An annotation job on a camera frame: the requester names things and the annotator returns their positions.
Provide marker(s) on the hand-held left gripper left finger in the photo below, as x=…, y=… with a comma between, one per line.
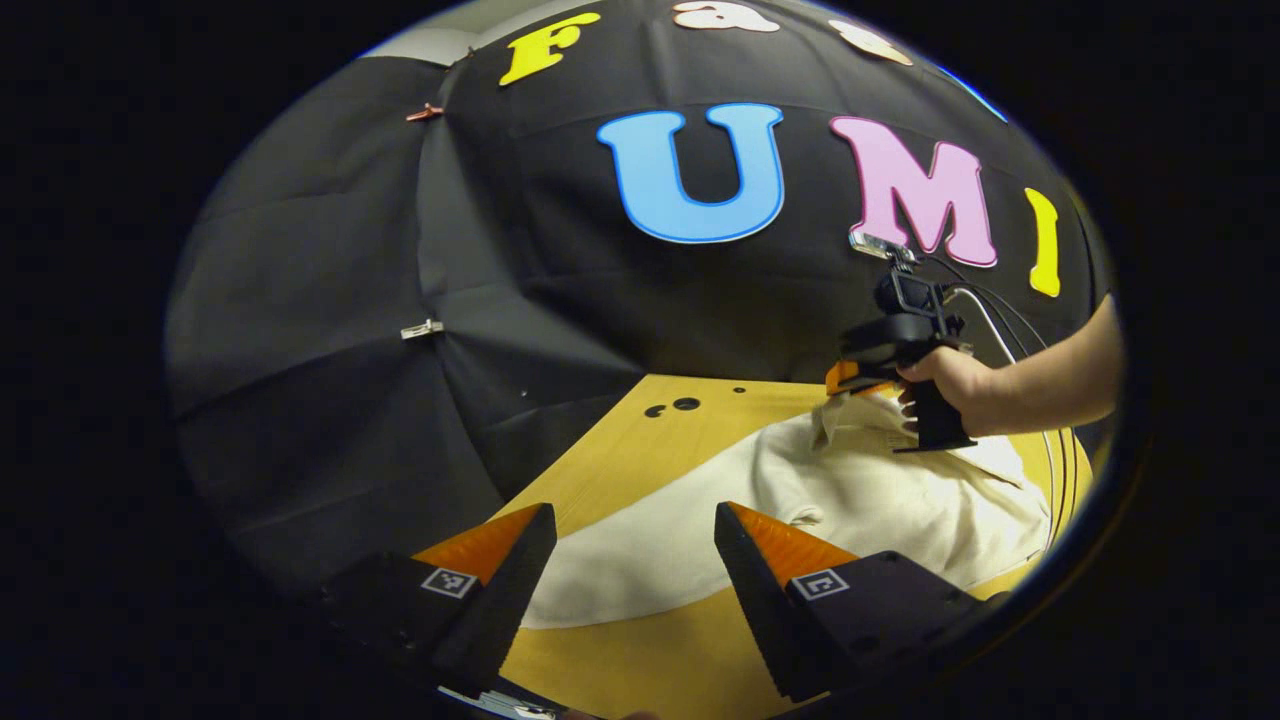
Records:
x=510, y=600

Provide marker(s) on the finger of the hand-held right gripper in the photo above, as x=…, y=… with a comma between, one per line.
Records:
x=842, y=377

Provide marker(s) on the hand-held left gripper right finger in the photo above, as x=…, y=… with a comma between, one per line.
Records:
x=755, y=600

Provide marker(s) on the white long-sleeved garment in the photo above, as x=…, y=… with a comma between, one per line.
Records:
x=900, y=500

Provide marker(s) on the silver metal clip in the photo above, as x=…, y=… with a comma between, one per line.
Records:
x=422, y=328

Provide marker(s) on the black backdrop cloth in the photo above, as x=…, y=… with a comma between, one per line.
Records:
x=450, y=300

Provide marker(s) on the copper metal clip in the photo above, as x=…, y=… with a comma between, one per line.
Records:
x=425, y=112

